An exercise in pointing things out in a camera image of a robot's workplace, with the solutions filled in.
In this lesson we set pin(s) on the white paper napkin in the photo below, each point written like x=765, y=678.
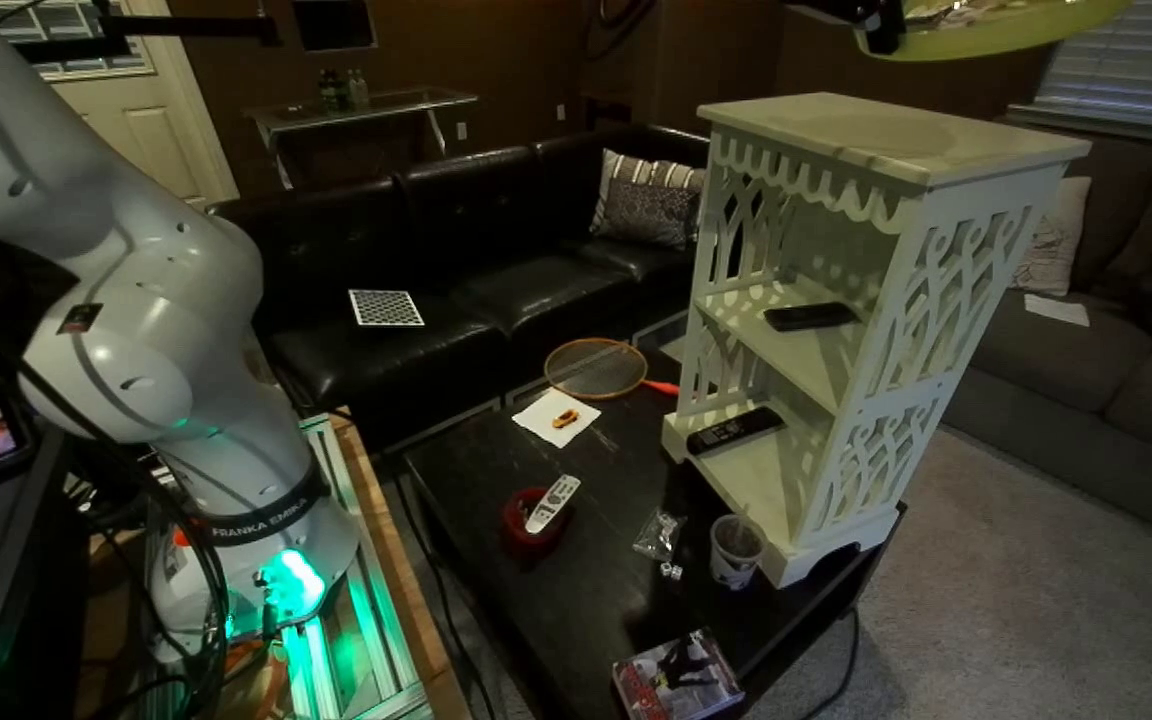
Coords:
x=541, y=420

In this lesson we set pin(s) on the orange toy car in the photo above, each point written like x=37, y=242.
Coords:
x=565, y=418

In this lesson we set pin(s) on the white fretwork cupboard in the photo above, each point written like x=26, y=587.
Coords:
x=896, y=150

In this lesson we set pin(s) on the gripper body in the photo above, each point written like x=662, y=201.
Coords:
x=836, y=10

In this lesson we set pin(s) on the yellow-green plate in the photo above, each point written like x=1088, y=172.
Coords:
x=1016, y=30

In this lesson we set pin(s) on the pair of patterned cushions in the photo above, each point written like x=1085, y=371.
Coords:
x=648, y=205

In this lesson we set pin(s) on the dark framed wall panel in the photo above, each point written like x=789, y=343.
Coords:
x=334, y=25

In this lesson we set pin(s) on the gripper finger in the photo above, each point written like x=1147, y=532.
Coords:
x=881, y=38

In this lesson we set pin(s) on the red bowl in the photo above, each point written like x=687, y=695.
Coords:
x=518, y=530

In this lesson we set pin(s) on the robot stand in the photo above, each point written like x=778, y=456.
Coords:
x=391, y=600

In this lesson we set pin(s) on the grey fabric sofa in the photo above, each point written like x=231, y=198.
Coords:
x=1086, y=370

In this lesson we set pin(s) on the badminton racket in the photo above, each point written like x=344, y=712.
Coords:
x=596, y=368

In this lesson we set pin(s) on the black metal bar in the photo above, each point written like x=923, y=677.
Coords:
x=186, y=27

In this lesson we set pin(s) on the white printed cushion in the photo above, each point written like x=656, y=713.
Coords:
x=1054, y=240

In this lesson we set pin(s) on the white sheet of paper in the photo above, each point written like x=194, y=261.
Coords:
x=1056, y=310

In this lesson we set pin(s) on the group of bottles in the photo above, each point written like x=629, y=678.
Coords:
x=341, y=90

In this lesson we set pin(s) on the black remote control with buttons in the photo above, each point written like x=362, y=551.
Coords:
x=734, y=430

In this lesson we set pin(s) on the white remote control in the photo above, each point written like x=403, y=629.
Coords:
x=553, y=503

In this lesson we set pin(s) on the black leather sofa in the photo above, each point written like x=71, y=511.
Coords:
x=476, y=220

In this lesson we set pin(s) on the magazine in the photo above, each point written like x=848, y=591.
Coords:
x=676, y=675

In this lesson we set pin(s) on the console table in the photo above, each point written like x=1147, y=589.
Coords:
x=366, y=108

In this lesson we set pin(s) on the white door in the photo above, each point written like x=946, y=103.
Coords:
x=146, y=130

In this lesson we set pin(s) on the window blinds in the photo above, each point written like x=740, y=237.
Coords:
x=1136, y=70

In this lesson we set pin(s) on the clear plastic bag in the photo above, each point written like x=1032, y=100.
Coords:
x=658, y=535

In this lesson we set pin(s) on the clear plastic cup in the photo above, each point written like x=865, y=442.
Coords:
x=736, y=555

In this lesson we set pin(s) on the checkerboard calibration sheet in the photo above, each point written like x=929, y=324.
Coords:
x=386, y=307

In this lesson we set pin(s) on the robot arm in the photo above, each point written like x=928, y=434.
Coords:
x=146, y=330

